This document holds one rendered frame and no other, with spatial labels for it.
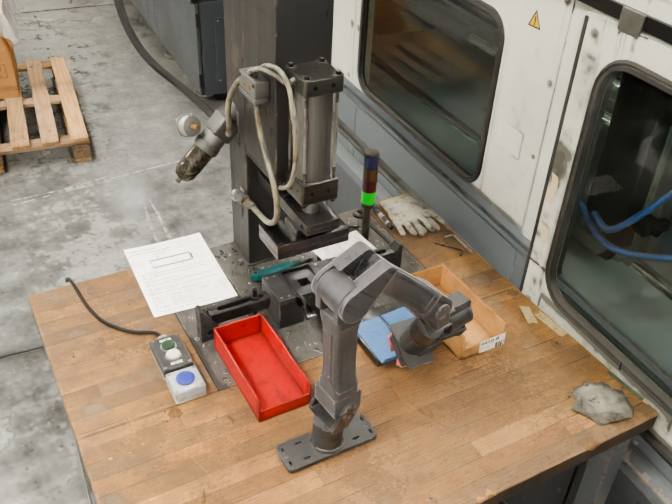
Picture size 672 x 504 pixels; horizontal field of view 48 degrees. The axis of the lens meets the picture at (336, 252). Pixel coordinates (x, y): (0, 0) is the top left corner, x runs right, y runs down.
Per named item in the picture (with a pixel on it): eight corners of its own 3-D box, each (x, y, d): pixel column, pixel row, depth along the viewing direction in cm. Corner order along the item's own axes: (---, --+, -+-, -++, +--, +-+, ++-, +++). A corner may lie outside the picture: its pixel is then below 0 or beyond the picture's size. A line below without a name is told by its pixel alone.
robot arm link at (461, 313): (447, 307, 161) (452, 263, 154) (475, 330, 156) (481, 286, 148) (405, 329, 156) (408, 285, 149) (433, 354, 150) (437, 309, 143)
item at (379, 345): (385, 368, 166) (386, 358, 165) (352, 326, 177) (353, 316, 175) (412, 359, 169) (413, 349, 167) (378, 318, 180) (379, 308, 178)
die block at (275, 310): (279, 329, 178) (279, 305, 174) (262, 304, 185) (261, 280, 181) (352, 305, 186) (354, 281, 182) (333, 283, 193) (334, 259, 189)
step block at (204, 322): (202, 343, 173) (199, 313, 168) (197, 335, 175) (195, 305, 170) (228, 334, 176) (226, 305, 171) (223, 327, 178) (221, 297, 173)
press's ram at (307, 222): (279, 273, 167) (279, 155, 149) (234, 214, 185) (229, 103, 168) (350, 253, 174) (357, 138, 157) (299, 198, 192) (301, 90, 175)
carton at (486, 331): (459, 363, 173) (464, 338, 168) (400, 300, 190) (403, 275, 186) (503, 346, 178) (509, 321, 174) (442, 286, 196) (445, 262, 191)
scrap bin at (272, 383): (258, 422, 155) (258, 402, 151) (214, 347, 172) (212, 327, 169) (310, 403, 160) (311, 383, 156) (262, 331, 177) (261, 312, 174)
